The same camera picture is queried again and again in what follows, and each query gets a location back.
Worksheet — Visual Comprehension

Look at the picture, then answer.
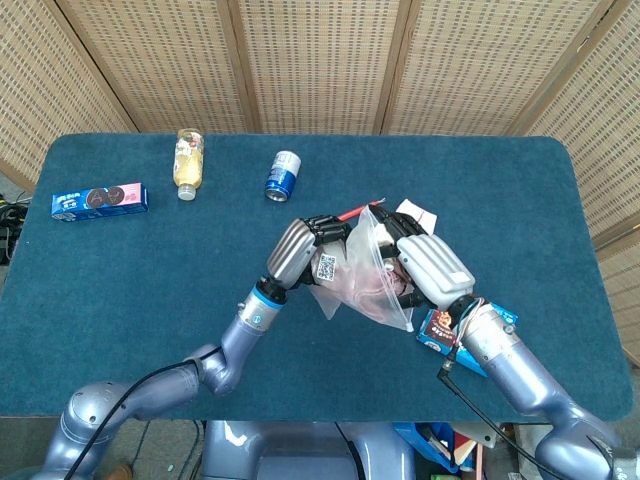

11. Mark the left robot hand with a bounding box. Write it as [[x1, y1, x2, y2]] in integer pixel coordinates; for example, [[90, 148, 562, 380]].
[[261, 213, 354, 293]]

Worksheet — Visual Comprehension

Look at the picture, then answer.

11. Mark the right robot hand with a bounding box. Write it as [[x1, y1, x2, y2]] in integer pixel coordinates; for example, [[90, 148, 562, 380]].
[[372, 205, 476, 314]]

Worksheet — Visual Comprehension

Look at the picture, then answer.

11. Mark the translucent plastic zip bag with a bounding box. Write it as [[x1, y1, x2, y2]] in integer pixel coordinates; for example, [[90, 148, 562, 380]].
[[307, 203, 416, 334]]

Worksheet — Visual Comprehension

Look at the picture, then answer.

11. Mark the pink item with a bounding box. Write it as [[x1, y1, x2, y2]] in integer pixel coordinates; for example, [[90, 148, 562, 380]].
[[347, 259, 411, 321]]

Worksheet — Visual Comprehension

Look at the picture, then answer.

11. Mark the white tissue pack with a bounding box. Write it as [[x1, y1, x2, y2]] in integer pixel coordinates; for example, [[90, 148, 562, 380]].
[[397, 198, 440, 234]]

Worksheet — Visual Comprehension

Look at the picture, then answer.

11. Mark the blue chocolate cookie box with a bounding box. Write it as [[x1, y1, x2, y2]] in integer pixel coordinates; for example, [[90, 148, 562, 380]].
[[416, 302, 520, 378]]

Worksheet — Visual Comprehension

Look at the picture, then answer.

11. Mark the red pen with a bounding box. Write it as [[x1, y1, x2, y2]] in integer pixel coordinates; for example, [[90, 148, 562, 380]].
[[338, 197, 389, 222]]

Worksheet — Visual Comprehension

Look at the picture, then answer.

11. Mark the blue soda can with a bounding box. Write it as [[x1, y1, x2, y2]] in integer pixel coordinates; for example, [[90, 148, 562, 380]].
[[264, 150, 302, 204]]

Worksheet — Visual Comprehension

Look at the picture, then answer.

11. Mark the yellow drink plastic bottle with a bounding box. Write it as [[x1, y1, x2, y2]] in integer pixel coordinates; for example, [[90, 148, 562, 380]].
[[172, 128, 206, 202]]

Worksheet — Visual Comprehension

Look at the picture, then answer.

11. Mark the blue velvet table cover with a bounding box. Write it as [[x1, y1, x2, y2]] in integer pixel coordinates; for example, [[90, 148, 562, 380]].
[[0, 133, 634, 424]]

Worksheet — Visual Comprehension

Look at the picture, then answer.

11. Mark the blue plastic bin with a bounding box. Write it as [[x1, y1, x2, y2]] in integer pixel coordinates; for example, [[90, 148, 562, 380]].
[[392, 422, 501, 474]]

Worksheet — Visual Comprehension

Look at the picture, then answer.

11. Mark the woven folding screen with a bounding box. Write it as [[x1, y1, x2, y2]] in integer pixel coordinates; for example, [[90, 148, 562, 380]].
[[0, 0, 640, 369]]

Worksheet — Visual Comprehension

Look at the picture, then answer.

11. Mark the blue sandwich cookie box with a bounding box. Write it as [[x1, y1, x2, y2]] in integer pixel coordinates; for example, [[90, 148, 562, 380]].
[[51, 182, 150, 222]]

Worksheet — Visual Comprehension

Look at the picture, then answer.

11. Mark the grey robot torso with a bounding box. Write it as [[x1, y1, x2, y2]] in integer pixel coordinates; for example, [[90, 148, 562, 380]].
[[199, 419, 416, 480]]

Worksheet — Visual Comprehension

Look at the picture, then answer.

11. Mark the coloured wrist wire bundle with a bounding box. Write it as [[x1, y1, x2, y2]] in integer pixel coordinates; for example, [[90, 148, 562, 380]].
[[449, 297, 489, 351]]

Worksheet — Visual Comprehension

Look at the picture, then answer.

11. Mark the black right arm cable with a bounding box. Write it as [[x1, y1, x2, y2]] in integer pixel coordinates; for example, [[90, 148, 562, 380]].
[[437, 344, 566, 480]]

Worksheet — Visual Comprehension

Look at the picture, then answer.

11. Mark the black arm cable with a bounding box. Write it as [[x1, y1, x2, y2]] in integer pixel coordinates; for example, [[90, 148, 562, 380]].
[[64, 344, 221, 480], [437, 344, 566, 480]]

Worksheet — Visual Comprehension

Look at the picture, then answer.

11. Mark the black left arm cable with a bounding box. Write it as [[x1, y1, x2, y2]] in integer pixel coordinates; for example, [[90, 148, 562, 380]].
[[64, 344, 221, 480]]

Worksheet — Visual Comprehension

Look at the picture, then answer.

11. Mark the black floor cable bundle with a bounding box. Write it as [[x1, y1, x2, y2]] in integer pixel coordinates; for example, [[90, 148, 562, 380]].
[[0, 189, 32, 266]]

